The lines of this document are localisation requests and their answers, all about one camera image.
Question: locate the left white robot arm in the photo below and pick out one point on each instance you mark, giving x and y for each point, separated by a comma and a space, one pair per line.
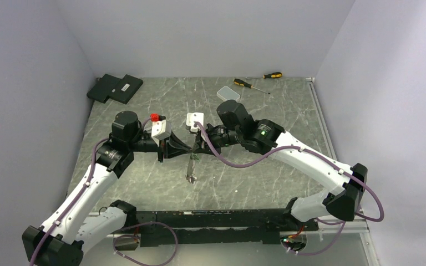
64, 237

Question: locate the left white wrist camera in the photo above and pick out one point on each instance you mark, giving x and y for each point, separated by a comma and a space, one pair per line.
161, 128

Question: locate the orange black screwdriver far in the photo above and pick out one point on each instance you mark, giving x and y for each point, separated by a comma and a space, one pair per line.
274, 75

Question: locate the orange black screwdriver near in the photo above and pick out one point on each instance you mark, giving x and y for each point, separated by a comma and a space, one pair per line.
240, 82

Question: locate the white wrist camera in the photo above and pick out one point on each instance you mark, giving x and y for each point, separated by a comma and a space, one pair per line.
161, 128
191, 119

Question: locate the black flat case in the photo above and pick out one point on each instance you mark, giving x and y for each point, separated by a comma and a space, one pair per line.
118, 89

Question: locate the white plastic box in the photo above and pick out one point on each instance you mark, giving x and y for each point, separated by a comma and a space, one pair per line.
226, 93

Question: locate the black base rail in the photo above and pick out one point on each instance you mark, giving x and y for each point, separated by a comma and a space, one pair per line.
156, 228

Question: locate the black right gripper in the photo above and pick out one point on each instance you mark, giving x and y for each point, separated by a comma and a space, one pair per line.
203, 147

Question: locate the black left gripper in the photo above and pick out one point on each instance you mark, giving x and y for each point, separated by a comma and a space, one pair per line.
172, 147

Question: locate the orange black screwdriver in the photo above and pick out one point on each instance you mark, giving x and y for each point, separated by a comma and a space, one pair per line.
240, 82
274, 75

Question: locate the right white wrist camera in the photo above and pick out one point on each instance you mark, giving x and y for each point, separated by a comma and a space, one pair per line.
191, 119

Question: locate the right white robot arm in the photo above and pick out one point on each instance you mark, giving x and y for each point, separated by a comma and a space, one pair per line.
342, 183

